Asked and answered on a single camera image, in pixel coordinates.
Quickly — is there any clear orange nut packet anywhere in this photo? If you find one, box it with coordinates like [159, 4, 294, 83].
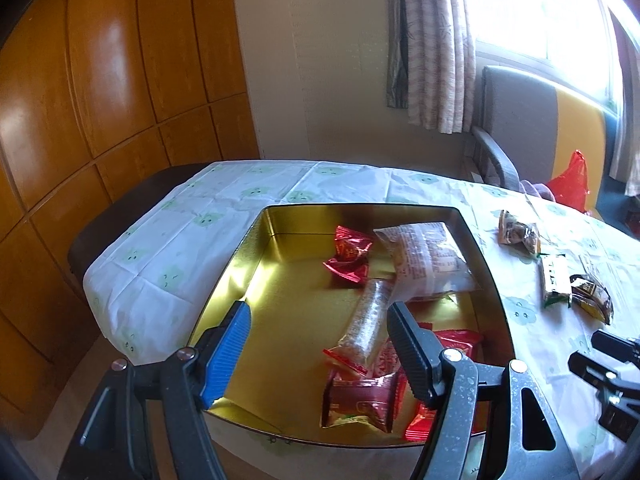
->
[497, 209, 542, 254]

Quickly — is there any small red candy packet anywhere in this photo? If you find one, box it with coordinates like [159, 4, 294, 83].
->
[322, 225, 375, 287]

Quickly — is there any pink cloth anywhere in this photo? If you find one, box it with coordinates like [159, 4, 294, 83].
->
[517, 179, 556, 202]

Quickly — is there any red plastic bag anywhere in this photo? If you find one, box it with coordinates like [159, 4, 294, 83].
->
[545, 149, 593, 213]

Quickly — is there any window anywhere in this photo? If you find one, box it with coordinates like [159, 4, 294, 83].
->
[465, 0, 626, 106]

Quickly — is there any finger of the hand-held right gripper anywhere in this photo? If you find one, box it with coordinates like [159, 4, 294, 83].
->
[591, 330, 640, 363]
[567, 350, 640, 443]

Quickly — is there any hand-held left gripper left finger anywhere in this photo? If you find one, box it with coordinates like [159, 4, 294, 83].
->
[57, 299, 252, 480]

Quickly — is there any green-ended cracker packet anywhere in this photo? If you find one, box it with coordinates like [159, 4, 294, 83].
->
[537, 251, 575, 309]

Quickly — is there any dark red snack packet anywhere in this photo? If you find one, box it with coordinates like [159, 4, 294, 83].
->
[320, 372, 408, 434]

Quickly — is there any clear bread packet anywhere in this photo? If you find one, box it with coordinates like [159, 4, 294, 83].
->
[373, 221, 482, 303]

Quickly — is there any wooden wardrobe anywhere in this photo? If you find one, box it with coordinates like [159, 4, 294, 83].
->
[0, 0, 261, 441]

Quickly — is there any grey yellow blue sofa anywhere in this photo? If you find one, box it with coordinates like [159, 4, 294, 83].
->
[467, 65, 640, 221]

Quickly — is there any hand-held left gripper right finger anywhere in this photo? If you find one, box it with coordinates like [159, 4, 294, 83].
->
[386, 301, 581, 480]

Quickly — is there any large red snack packet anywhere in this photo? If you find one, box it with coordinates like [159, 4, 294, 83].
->
[375, 329, 486, 442]

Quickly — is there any gold tin box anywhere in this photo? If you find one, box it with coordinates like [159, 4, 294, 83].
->
[187, 203, 516, 448]

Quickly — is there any long clear red-ended bar packet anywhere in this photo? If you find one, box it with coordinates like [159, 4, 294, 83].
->
[322, 279, 398, 377]

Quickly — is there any dark gold candy packet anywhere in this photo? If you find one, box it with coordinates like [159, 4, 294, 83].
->
[569, 274, 615, 326]

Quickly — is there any white green-print tablecloth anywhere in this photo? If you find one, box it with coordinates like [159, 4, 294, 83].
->
[82, 160, 640, 480]

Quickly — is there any pink patterned curtain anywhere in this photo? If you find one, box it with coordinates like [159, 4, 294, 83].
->
[607, 5, 640, 196]
[385, 0, 478, 136]

